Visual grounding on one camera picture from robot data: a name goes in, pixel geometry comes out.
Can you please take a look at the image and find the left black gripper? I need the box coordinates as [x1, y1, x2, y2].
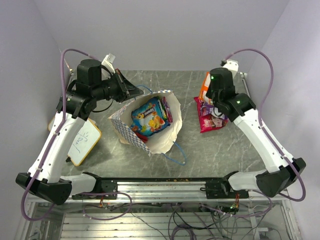
[92, 68, 145, 103]

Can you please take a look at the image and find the blue checkered paper bag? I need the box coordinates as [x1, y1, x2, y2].
[109, 90, 187, 166]

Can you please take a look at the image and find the blue snack bag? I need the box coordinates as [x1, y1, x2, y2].
[130, 97, 170, 137]

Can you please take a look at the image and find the orange snack packet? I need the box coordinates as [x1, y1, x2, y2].
[198, 71, 213, 105]

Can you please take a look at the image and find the purple snack packet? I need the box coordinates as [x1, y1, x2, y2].
[200, 102, 228, 120]

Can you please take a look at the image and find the red chips bag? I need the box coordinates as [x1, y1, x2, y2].
[193, 96, 228, 133]

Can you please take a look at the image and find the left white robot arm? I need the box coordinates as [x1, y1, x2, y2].
[15, 59, 144, 206]

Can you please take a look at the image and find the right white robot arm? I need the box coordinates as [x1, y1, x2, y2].
[206, 67, 306, 198]

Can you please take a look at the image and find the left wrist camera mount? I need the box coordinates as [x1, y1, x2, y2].
[101, 53, 116, 77]

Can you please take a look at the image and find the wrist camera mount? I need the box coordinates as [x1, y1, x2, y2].
[220, 59, 239, 79]
[101, 53, 116, 77]

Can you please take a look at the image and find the small whiteboard yellow frame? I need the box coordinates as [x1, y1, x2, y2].
[47, 116, 102, 167]

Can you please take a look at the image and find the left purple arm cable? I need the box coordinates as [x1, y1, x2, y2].
[20, 48, 101, 222]

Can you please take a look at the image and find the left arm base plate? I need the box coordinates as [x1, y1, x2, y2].
[71, 179, 118, 200]

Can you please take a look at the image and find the aluminium frame rail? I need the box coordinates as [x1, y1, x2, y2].
[26, 180, 291, 203]

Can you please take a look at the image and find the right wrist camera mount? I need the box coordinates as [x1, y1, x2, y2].
[220, 59, 239, 79]

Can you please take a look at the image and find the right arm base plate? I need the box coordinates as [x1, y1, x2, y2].
[200, 178, 249, 199]

